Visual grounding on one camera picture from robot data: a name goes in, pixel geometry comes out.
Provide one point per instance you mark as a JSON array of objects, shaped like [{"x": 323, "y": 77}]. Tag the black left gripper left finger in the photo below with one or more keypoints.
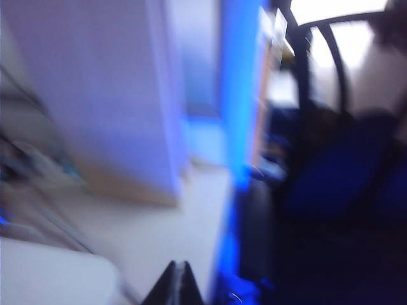
[{"x": 165, "y": 289}]

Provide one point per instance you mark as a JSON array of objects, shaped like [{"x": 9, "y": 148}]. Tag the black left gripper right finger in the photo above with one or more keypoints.
[{"x": 190, "y": 289}]

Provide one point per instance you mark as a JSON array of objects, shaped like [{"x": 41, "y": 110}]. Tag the dark blue backpack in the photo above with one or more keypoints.
[{"x": 330, "y": 203}]

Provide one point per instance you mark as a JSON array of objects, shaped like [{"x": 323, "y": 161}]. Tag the light wooden desk shelf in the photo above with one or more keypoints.
[{"x": 105, "y": 95}]

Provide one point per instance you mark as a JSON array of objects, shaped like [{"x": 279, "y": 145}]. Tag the black mesh office chair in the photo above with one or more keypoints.
[{"x": 302, "y": 63}]

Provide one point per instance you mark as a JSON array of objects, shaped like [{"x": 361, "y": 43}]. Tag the white monitor stand base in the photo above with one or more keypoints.
[{"x": 47, "y": 273}]

